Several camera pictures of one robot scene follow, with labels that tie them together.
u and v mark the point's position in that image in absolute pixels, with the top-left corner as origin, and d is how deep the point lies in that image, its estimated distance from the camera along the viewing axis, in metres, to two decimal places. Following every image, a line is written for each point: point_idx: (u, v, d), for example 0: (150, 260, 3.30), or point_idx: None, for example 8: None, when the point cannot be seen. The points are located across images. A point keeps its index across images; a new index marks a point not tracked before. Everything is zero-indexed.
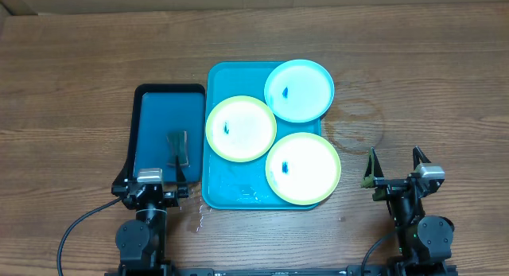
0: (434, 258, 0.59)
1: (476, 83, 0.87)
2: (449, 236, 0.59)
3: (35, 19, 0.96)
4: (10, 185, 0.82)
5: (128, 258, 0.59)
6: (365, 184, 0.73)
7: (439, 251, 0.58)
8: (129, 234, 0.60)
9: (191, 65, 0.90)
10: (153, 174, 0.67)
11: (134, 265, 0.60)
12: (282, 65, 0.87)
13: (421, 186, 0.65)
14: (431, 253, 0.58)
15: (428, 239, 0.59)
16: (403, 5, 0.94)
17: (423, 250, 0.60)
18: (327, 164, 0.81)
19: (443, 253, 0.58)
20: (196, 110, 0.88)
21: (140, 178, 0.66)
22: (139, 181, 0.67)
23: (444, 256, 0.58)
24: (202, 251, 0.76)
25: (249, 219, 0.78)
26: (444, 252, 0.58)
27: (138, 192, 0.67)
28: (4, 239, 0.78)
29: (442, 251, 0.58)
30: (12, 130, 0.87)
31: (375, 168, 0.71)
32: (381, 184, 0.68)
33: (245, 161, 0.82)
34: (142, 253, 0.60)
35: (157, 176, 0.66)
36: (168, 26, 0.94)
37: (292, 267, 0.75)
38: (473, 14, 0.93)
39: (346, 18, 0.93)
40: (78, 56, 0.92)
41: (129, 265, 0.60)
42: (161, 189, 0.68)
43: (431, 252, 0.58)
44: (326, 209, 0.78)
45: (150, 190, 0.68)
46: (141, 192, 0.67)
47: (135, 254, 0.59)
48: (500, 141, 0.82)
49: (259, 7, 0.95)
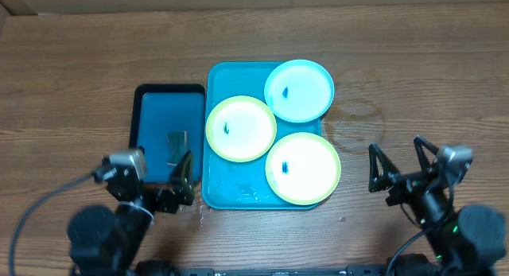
0: (486, 257, 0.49)
1: (476, 83, 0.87)
2: (501, 228, 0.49)
3: (35, 19, 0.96)
4: (10, 185, 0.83)
5: (83, 254, 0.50)
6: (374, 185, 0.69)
7: (488, 246, 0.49)
8: (87, 221, 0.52)
9: (191, 65, 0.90)
10: (126, 155, 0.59)
11: (88, 260, 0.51)
12: (282, 65, 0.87)
13: (448, 169, 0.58)
14: (479, 249, 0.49)
15: (475, 231, 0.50)
16: (403, 5, 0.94)
17: (471, 250, 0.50)
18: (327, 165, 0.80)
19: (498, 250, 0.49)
20: (196, 110, 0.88)
21: (112, 157, 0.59)
22: (111, 161, 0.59)
23: (495, 252, 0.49)
24: (202, 251, 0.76)
25: (249, 219, 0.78)
26: (495, 247, 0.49)
27: (106, 173, 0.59)
28: (4, 239, 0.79)
29: (494, 246, 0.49)
30: (12, 130, 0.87)
31: (387, 164, 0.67)
32: (399, 180, 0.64)
33: (244, 161, 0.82)
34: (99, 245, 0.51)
35: (130, 157, 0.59)
36: (168, 26, 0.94)
37: (292, 267, 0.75)
38: (473, 14, 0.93)
39: (346, 18, 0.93)
40: (79, 56, 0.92)
41: (83, 259, 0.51)
42: (132, 176, 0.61)
43: (480, 248, 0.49)
44: (326, 209, 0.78)
45: (120, 174, 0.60)
46: (110, 173, 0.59)
47: (91, 246, 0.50)
48: (500, 141, 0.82)
49: (259, 7, 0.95)
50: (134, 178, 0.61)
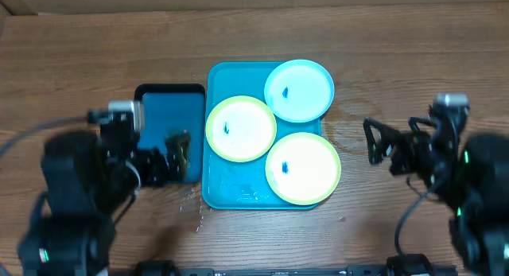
0: (499, 182, 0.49)
1: (476, 83, 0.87)
2: None
3: (35, 19, 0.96)
4: (10, 185, 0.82)
5: (56, 157, 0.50)
6: (375, 156, 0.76)
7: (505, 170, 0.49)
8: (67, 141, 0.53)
9: (191, 65, 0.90)
10: (125, 103, 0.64)
11: (57, 174, 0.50)
12: (282, 65, 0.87)
13: (445, 111, 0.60)
14: (497, 171, 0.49)
15: (490, 152, 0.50)
16: (403, 5, 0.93)
17: (484, 176, 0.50)
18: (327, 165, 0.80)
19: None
20: (197, 110, 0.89)
21: (110, 104, 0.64)
22: (110, 108, 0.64)
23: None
24: (202, 251, 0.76)
25: (249, 219, 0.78)
26: None
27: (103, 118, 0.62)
28: (4, 239, 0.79)
29: None
30: (12, 130, 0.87)
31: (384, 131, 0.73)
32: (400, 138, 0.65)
33: (244, 161, 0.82)
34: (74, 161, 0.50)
35: (130, 104, 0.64)
36: (168, 26, 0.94)
37: (292, 267, 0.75)
38: (473, 14, 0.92)
39: (346, 18, 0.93)
40: (79, 56, 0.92)
41: (54, 172, 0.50)
42: (126, 125, 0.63)
43: (499, 171, 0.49)
44: (326, 209, 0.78)
45: (116, 121, 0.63)
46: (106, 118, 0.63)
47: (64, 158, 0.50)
48: None
49: (259, 7, 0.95)
50: (127, 127, 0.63)
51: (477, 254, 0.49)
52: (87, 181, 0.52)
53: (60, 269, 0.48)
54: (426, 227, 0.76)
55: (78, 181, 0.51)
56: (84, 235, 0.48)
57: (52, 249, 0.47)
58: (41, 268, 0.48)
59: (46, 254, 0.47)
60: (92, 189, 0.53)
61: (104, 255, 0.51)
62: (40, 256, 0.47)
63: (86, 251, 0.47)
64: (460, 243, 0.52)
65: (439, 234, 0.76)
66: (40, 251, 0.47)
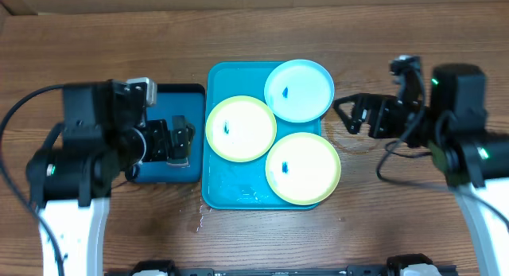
0: (465, 91, 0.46)
1: None
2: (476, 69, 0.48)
3: (35, 19, 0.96)
4: (10, 185, 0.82)
5: (79, 87, 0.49)
6: (354, 122, 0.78)
7: (470, 79, 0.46)
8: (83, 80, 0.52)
9: (191, 65, 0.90)
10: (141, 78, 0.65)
11: (76, 100, 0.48)
12: (282, 65, 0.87)
13: (404, 67, 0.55)
14: (462, 80, 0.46)
15: (448, 69, 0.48)
16: (404, 5, 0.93)
17: (450, 88, 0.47)
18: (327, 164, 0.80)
19: (476, 79, 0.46)
20: (197, 110, 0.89)
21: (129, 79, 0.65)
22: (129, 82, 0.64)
23: (476, 83, 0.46)
24: (202, 251, 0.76)
25: (249, 219, 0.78)
26: (477, 79, 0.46)
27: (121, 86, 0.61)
28: (4, 239, 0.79)
29: (475, 78, 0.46)
30: (12, 130, 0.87)
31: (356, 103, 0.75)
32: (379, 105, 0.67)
33: (244, 161, 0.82)
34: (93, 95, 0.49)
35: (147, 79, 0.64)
36: (168, 26, 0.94)
37: (292, 267, 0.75)
38: (473, 14, 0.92)
39: (346, 18, 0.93)
40: (79, 56, 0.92)
41: (71, 99, 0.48)
42: (142, 94, 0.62)
43: (463, 79, 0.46)
44: (326, 209, 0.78)
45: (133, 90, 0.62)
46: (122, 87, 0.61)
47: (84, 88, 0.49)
48: None
49: (259, 7, 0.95)
50: (141, 95, 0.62)
51: (457, 166, 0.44)
52: (104, 117, 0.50)
53: (64, 188, 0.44)
54: (426, 227, 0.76)
55: (95, 114, 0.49)
56: (90, 158, 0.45)
57: (60, 167, 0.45)
58: (46, 188, 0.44)
59: (54, 169, 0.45)
60: (106, 125, 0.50)
61: (109, 184, 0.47)
62: (47, 172, 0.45)
63: (92, 173, 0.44)
64: (439, 157, 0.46)
65: (439, 234, 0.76)
66: (48, 167, 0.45)
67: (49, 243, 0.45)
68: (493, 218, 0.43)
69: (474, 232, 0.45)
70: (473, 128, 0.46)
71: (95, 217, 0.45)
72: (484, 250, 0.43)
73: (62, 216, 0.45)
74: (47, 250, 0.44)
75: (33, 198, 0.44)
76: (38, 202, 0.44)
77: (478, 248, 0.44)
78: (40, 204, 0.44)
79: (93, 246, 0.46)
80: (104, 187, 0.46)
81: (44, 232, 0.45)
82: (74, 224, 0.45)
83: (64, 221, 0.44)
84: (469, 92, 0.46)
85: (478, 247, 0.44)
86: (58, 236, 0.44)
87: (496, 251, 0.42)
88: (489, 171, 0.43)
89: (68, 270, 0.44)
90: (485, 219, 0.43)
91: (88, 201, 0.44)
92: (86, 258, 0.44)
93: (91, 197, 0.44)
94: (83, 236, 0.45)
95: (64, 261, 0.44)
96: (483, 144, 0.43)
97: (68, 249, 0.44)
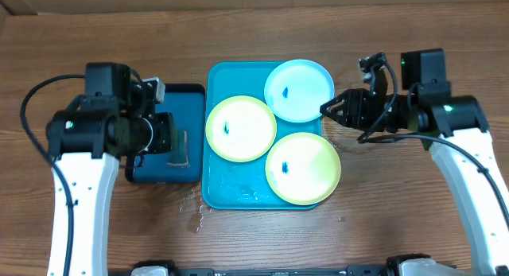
0: (427, 64, 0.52)
1: (476, 83, 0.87)
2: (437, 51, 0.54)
3: (35, 19, 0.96)
4: (10, 185, 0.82)
5: (101, 65, 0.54)
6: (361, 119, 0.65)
7: (432, 55, 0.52)
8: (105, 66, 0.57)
9: (191, 65, 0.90)
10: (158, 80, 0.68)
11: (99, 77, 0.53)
12: (282, 65, 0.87)
13: (374, 62, 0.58)
14: (424, 56, 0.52)
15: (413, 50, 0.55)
16: (403, 5, 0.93)
17: (413, 63, 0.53)
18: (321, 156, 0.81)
19: (437, 55, 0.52)
20: (197, 110, 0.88)
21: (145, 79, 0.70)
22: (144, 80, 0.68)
23: (437, 56, 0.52)
24: (202, 251, 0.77)
25: (249, 219, 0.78)
26: (437, 53, 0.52)
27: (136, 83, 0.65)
28: (4, 239, 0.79)
29: (435, 54, 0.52)
30: (12, 130, 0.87)
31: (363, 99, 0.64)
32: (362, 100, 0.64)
33: (244, 161, 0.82)
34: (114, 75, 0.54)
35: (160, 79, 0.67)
36: (168, 26, 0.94)
37: (292, 267, 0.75)
38: (473, 14, 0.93)
39: (346, 17, 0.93)
40: (79, 56, 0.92)
41: (95, 77, 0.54)
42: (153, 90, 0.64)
43: (424, 54, 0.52)
44: (326, 209, 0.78)
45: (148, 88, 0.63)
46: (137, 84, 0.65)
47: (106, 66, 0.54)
48: (500, 141, 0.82)
49: (259, 7, 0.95)
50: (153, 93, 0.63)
51: (427, 125, 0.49)
52: (120, 93, 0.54)
53: (79, 141, 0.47)
54: (426, 227, 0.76)
55: (114, 88, 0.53)
56: (106, 116, 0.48)
57: (79, 122, 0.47)
58: (64, 141, 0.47)
59: (72, 125, 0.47)
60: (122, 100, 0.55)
61: (121, 146, 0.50)
62: (66, 126, 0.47)
63: (106, 129, 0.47)
64: (412, 120, 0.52)
65: (439, 234, 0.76)
66: (67, 122, 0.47)
67: (61, 191, 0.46)
68: (464, 161, 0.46)
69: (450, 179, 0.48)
70: (441, 93, 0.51)
71: (106, 169, 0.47)
72: (461, 192, 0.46)
73: (75, 166, 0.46)
74: (58, 197, 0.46)
75: (50, 151, 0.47)
76: (55, 153, 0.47)
77: (456, 195, 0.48)
78: (57, 154, 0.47)
79: (102, 195, 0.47)
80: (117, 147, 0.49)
81: (56, 180, 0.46)
82: (86, 172, 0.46)
83: (78, 169, 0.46)
84: (431, 65, 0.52)
85: (456, 193, 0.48)
86: (70, 184, 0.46)
87: (471, 190, 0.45)
88: (456, 123, 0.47)
89: (77, 215, 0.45)
90: (456, 161, 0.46)
91: (101, 153, 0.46)
92: (95, 205, 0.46)
93: (104, 149, 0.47)
94: (93, 184, 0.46)
95: (74, 207, 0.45)
96: (448, 103, 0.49)
97: (79, 195, 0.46)
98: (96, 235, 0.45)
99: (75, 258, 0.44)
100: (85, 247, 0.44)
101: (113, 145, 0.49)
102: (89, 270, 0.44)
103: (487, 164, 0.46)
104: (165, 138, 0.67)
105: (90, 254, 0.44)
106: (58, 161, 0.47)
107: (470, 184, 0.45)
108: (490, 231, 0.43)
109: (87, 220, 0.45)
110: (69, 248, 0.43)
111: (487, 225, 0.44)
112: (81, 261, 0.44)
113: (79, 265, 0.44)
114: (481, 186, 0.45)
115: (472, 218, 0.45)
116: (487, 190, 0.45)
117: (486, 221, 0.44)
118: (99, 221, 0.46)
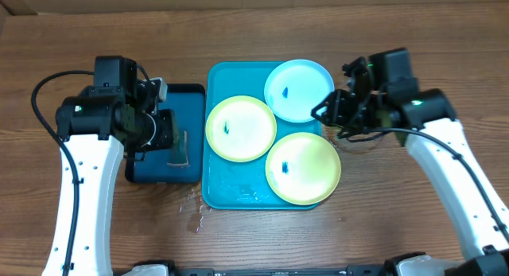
0: (393, 64, 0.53)
1: (476, 83, 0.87)
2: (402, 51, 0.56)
3: (35, 19, 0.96)
4: (10, 185, 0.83)
5: (109, 59, 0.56)
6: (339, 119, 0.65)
7: (397, 55, 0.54)
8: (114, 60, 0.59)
9: (191, 65, 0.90)
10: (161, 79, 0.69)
11: (107, 68, 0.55)
12: (282, 65, 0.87)
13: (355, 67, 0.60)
14: (390, 56, 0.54)
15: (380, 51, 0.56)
16: (404, 5, 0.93)
17: (380, 64, 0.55)
18: (311, 149, 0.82)
19: (401, 54, 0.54)
20: (197, 109, 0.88)
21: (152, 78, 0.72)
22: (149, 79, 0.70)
23: (402, 56, 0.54)
24: (202, 251, 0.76)
25: (249, 219, 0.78)
26: (402, 53, 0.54)
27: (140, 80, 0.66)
28: (4, 239, 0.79)
29: (399, 54, 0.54)
30: (12, 130, 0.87)
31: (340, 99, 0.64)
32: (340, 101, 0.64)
33: (244, 161, 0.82)
34: (122, 67, 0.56)
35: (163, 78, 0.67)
36: (168, 26, 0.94)
37: (292, 267, 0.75)
38: (473, 14, 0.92)
39: (346, 17, 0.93)
40: (79, 56, 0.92)
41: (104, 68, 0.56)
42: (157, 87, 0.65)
43: (390, 54, 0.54)
44: (326, 209, 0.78)
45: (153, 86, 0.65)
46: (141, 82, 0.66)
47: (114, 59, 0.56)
48: (500, 141, 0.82)
49: (259, 7, 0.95)
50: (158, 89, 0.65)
51: (399, 121, 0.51)
52: (126, 85, 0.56)
53: (87, 125, 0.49)
54: (427, 227, 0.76)
55: (121, 79, 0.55)
56: (112, 103, 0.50)
57: (87, 106, 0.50)
58: (72, 124, 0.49)
59: (81, 108, 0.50)
60: (129, 91, 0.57)
61: (126, 131, 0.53)
62: (75, 110, 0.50)
63: (113, 114, 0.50)
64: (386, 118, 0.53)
65: (440, 234, 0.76)
66: (76, 106, 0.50)
67: (68, 169, 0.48)
68: (438, 150, 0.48)
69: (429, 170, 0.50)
70: (409, 89, 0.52)
71: (111, 149, 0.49)
72: (441, 180, 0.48)
73: (83, 146, 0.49)
74: (66, 175, 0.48)
75: (59, 133, 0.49)
76: (63, 135, 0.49)
77: (437, 184, 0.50)
78: (66, 136, 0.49)
79: (107, 175, 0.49)
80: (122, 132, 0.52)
81: (64, 160, 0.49)
82: (92, 153, 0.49)
83: (84, 149, 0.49)
84: (397, 64, 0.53)
85: (437, 184, 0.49)
86: (76, 163, 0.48)
87: (448, 176, 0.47)
88: (425, 115, 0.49)
89: (83, 192, 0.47)
90: (431, 151, 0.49)
91: (107, 134, 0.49)
92: (100, 184, 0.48)
93: (110, 132, 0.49)
94: (99, 163, 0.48)
95: (80, 184, 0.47)
96: (416, 98, 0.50)
97: (86, 173, 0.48)
98: (99, 212, 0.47)
99: (78, 234, 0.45)
100: (88, 223, 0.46)
101: (118, 130, 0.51)
102: (92, 245, 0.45)
103: (460, 149, 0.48)
104: (166, 134, 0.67)
105: (93, 230, 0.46)
106: (66, 142, 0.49)
107: (447, 170, 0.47)
108: (472, 212, 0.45)
109: (91, 198, 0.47)
110: (74, 223, 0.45)
111: (468, 207, 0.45)
112: (84, 236, 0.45)
113: (82, 240, 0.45)
114: (457, 172, 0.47)
115: (454, 203, 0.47)
116: (464, 174, 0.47)
117: (466, 204, 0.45)
118: (103, 200, 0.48)
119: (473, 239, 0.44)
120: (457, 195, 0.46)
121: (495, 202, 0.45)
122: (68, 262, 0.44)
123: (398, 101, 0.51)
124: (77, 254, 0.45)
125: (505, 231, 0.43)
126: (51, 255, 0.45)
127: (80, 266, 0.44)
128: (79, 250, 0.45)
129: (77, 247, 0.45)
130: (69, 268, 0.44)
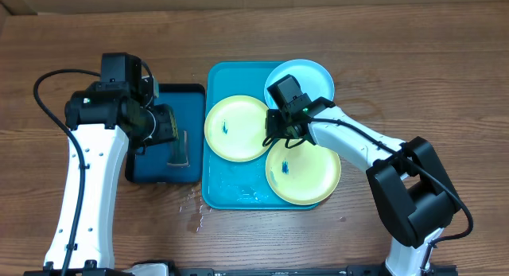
0: (285, 91, 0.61)
1: (476, 83, 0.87)
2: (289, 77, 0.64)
3: (34, 19, 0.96)
4: (10, 185, 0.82)
5: (114, 56, 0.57)
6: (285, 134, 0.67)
7: (283, 83, 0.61)
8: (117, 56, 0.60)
9: (191, 65, 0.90)
10: None
11: (113, 65, 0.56)
12: (282, 65, 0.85)
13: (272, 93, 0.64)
14: (280, 85, 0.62)
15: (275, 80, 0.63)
16: (404, 5, 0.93)
17: (276, 93, 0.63)
18: (256, 137, 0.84)
19: (286, 79, 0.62)
20: (197, 110, 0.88)
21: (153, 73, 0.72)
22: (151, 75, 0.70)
23: (288, 79, 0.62)
24: (202, 251, 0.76)
25: (249, 219, 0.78)
26: (285, 79, 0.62)
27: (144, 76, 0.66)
28: (4, 239, 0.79)
29: (285, 79, 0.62)
30: (12, 130, 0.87)
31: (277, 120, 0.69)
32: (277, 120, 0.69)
33: (244, 161, 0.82)
34: (127, 64, 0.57)
35: None
36: (168, 26, 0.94)
37: (292, 267, 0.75)
38: (473, 14, 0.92)
39: (346, 17, 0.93)
40: (79, 56, 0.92)
41: (110, 65, 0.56)
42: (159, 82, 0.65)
43: (280, 84, 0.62)
44: (326, 209, 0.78)
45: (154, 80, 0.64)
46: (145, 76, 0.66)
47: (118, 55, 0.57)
48: (500, 141, 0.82)
49: (259, 6, 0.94)
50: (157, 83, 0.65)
51: (301, 130, 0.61)
52: (132, 81, 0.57)
53: (95, 115, 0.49)
54: None
55: (126, 75, 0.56)
56: (118, 96, 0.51)
57: (95, 99, 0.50)
58: (80, 115, 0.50)
59: (89, 100, 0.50)
60: (134, 87, 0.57)
61: (131, 124, 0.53)
62: (83, 102, 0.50)
63: (119, 106, 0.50)
64: (293, 130, 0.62)
65: None
66: (85, 98, 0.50)
67: (75, 157, 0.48)
68: (328, 126, 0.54)
69: (332, 145, 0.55)
70: (305, 105, 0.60)
71: (117, 139, 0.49)
72: (339, 145, 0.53)
73: (90, 135, 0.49)
74: (73, 162, 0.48)
75: (67, 122, 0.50)
76: (71, 125, 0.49)
77: (343, 154, 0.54)
78: (74, 126, 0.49)
79: (112, 163, 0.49)
80: (127, 124, 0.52)
81: (71, 148, 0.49)
82: (98, 141, 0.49)
83: (91, 137, 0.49)
84: (287, 89, 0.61)
85: (343, 153, 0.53)
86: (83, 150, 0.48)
87: (341, 138, 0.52)
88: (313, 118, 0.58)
89: (88, 178, 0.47)
90: (323, 130, 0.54)
91: (113, 124, 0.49)
92: (104, 170, 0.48)
93: (117, 122, 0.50)
94: (105, 150, 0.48)
95: (86, 170, 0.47)
96: (306, 109, 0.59)
97: (92, 159, 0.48)
98: (102, 200, 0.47)
99: (81, 217, 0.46)
100: (91, 207, 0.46)
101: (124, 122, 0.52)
102: (95, 227, 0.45)
103: (339, 117, 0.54)
104: (165, 128, 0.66)
105: (96, 216, 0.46)
106: (74, 131, 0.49)
107: (334, 131, 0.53)
108: (360, 147, 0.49)
109: (96, 183, 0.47)
110: (78, 207, 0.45)
111: (358, 147, 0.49)
112: (87, 219, 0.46)
113: (85, 223, 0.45)
114: (346, 133, 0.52)
115: (355, 157, 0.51)
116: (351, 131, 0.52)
117: (356, 146, 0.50)
118: (106, 192, 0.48)
119: (371, 165, 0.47)
120: (347, 142, 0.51)
121: (373, 134, 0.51)
122: (71, 242, 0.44)
123: (298, 116, 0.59)
124: (80, 236, 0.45)
125: (385, 145, 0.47)
126: (56, 237, 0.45)
127: (83, 248, 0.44)
128: (82, 232, 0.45)
129: (80, 230, 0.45)
130: (72, 248, 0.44)
